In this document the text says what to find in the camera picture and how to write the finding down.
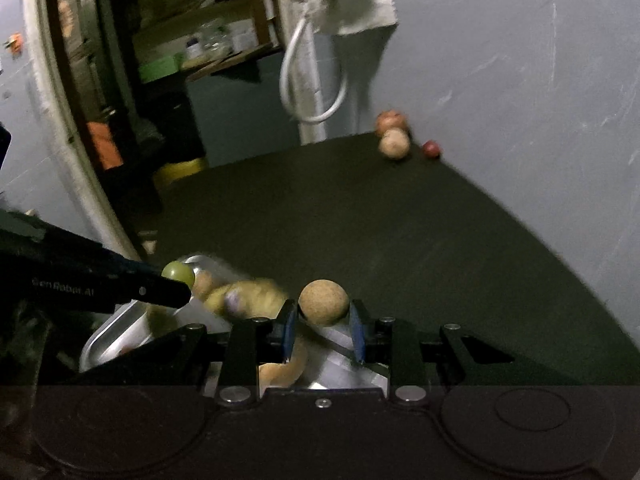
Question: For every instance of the red apple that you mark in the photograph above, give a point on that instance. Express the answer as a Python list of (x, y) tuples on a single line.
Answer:
[(392, 120)]

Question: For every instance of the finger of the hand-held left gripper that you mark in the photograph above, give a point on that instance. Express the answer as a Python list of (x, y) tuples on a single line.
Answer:
[(160, 287)]

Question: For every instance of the white jar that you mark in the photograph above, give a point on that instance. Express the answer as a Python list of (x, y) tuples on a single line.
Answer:
[(193, 50)]

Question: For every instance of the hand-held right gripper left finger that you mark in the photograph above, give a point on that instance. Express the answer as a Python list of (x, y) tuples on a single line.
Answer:
[(289, 332)]

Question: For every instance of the large striped yellow melon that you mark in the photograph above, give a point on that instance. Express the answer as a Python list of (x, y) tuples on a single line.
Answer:
[(247, 299)]

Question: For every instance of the green grape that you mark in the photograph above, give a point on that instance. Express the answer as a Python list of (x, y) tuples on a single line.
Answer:
[(178, 272)]

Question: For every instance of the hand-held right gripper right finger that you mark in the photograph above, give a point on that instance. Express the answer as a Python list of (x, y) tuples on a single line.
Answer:
[(357, 334)]

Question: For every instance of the small striped pale melon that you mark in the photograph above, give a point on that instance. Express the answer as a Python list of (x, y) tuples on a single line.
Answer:
[(394, 143)]

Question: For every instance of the green box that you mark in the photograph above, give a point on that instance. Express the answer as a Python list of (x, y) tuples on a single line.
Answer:
[(160, 67)]

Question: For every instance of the round tan fruit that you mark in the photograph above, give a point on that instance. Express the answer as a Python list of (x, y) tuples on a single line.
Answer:
[(323, 301)]

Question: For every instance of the yellow stool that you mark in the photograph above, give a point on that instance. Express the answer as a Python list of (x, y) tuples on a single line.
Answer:
[(181, 170)]

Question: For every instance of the white pipe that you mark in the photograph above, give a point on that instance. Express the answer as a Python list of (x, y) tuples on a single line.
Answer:
[(312, 132)]

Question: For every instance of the metal tray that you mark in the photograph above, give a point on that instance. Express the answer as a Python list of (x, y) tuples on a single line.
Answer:
[(125, 330)]

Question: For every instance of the small red fruit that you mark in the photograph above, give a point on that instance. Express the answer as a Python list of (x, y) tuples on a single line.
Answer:
[(431, 148)]

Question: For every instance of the wooden shelf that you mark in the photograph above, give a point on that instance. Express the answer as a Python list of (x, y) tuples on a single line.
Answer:
[(230, 60)]

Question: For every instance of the peach coloured fruit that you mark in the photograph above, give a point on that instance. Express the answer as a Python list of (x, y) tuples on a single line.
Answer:
[(204, 284)]

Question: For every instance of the small orange object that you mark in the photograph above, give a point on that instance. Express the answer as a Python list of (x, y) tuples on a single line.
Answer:
[(15, 43)]

